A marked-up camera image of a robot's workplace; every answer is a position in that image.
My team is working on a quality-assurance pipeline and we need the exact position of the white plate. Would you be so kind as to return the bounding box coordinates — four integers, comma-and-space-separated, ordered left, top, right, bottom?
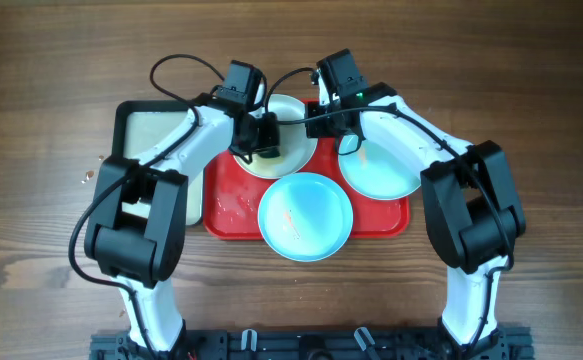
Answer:
234, 94, 318, 179

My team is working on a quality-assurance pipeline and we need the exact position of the light blue plate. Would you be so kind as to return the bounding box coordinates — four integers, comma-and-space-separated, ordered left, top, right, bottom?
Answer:
257, 172, 354, 262

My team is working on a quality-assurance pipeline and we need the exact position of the green yellow sponge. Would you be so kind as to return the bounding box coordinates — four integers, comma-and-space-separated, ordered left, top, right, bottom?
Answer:
258, 146, 281, 159

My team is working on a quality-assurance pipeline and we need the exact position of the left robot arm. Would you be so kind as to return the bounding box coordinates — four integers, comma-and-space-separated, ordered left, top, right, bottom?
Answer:
73, 94, 279, 359

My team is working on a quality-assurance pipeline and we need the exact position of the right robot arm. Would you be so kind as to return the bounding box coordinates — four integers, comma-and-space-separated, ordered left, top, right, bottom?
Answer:
308, 81, 526, 355

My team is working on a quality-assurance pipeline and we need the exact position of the red serving tray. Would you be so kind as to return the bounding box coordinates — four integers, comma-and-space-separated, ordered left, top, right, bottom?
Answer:
203, 138, 410, 240

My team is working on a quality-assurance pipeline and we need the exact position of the black water tray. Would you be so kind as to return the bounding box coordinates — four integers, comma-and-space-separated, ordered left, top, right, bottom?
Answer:
111, 100, 204, 226

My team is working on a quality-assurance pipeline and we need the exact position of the pale green plate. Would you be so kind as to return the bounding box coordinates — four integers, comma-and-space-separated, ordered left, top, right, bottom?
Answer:
337, 135, 420, 201

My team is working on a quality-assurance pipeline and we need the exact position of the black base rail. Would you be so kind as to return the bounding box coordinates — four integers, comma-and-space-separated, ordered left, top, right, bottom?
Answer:
89, 327, 535, 360

